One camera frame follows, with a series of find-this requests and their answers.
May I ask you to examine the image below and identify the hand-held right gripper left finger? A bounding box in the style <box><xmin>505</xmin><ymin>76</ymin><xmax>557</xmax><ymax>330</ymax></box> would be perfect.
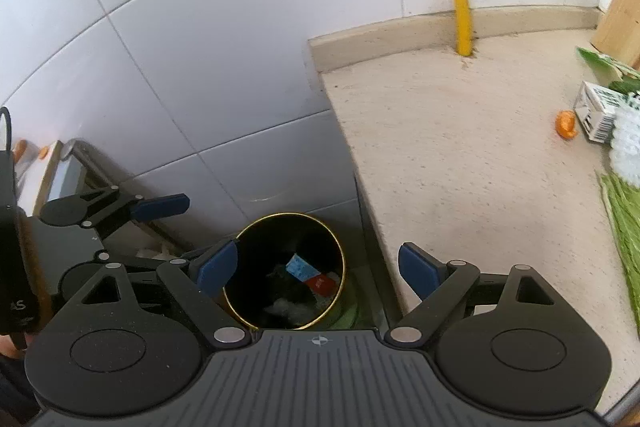
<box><xmin>81</xmin><ymin>239</ymin><xmax>252</xmax><ymax>349</ymax></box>

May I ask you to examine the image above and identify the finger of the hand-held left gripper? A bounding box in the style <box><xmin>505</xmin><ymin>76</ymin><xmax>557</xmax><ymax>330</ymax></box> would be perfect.
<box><xmin>100</xmin><ymin>238</ymin><xmax>237</xmax><ymax>273</ymax></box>
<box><xmin>75</xmin><ymin>185</ymin><xmax>191</xmax><ymax>235</ymax></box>

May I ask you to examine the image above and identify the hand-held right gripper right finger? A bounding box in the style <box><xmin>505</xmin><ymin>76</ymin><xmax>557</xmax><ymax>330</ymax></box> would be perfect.
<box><xmin>384</xmin><ymin>243</ymin><xmax>557</xmax><ymax>349</ymax></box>

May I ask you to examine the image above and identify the black trash bin gold rim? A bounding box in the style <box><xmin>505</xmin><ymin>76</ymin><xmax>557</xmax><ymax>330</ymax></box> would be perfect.
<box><xmin>221</xmin><ymin>213</ymin><xmax>347</xmax><ymax>331</ymax></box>

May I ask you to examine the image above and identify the white foam fruit net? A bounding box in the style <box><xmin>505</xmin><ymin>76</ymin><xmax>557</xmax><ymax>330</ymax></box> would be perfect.
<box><xmin>265</xmin><ymin>297</ymin><xmax>307</xmax><ymax>326</ymax></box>
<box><xmin>609</xmin><ymin>91</ymin><xmax>640</xmax><ymax>188</ymax></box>

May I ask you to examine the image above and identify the red blue drink carton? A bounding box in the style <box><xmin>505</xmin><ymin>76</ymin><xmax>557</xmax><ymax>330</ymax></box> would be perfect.
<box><xmin>286</xmin><ymin>253</ymin><xmax>337</xmax><ymax>296</ymax></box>

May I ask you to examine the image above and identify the green leafy vegetable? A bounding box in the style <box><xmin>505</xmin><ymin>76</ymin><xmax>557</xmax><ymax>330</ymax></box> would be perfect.
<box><xmin>596</xmin><ymin>171</ymin><xmax>640</xmax><ymax>338</ymax></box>

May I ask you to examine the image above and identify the orange peel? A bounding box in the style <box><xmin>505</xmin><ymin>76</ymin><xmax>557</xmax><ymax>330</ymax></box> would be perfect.
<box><xmin>555</xmin><ymin>109</ymin><xmax>580</xmax><ymax>142</ymax></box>

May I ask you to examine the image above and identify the white green drink carton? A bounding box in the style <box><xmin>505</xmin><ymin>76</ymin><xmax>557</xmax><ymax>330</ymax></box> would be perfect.
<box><xmin>574</xmin><ymin>81</ymin><xmax>632</xmax><ymax>144</ymax></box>

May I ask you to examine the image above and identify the green white plastic wrapper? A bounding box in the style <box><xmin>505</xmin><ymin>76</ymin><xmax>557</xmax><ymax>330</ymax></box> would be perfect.
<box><xmin>575</xmin><ymin>46</ymin><xmax>640</xmax><ymax>80</ymax></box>

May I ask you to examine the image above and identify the white plastic bag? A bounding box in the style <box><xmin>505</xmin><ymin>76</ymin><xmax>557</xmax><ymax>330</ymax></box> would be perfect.
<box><xmin>134</xmin><ymin>241</ymin><xmax>177</xmax><ymax>259</ymax></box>

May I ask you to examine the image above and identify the stainless steel stand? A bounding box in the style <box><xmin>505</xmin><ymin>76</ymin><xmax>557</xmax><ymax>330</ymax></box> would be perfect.
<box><xmin>60</xmin><ymin>138</ymin><xmax>242</xmax><ymax>268</ymax></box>

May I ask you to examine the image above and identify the dark brown cabinet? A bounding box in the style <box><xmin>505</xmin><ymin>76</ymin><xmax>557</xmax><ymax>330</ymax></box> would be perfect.
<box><xmin>354</xmin><ymin>177</ymin><xmax>402</xmax><ymax>329</ymax></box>

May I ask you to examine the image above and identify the green plastic base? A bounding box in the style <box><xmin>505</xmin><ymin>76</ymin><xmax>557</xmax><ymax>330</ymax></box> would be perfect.
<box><xmin>325</xmin><ymin>274</ymin><xmax>364</xmax><ymax>329</ymax></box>

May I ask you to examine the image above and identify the wooden knife block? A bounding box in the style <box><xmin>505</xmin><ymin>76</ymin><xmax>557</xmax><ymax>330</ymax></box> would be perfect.
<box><xmin>591</xmin><ymin>0</ymin><xmax>640</xmax><ymax>70</ymax></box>

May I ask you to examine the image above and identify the black cable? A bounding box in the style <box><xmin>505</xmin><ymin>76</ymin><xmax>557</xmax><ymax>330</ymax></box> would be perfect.
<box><xmin>0</xmin><ymin>107</ymin><xmax>14</xmax><ymax>154</ymax></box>

